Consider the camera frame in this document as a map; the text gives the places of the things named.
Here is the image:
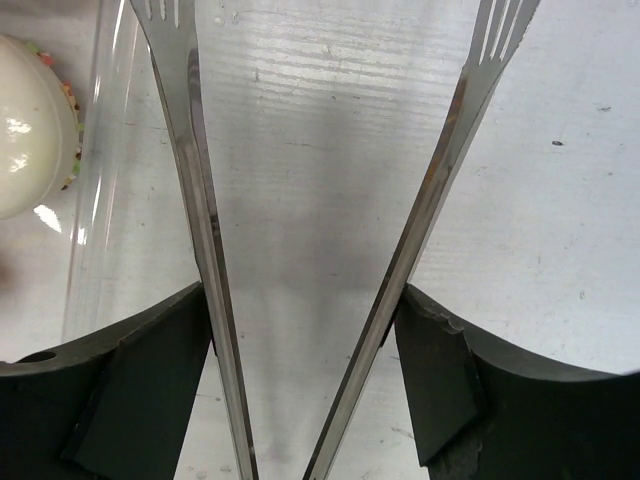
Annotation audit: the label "white frosted donut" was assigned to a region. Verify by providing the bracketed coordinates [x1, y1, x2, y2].
[1, 34, 81, 220]

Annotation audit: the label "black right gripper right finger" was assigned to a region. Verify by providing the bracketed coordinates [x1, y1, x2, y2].
[395, 286, 639, 479]

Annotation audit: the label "metal serving tongs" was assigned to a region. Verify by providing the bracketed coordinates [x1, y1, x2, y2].
[132, 1, 538, 479]

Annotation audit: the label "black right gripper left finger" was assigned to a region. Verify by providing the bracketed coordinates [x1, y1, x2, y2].
[1, 283, 212, 479]

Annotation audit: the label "clear plastic tray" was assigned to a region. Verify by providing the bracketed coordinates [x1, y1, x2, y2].
[0, 0, 151, 346]

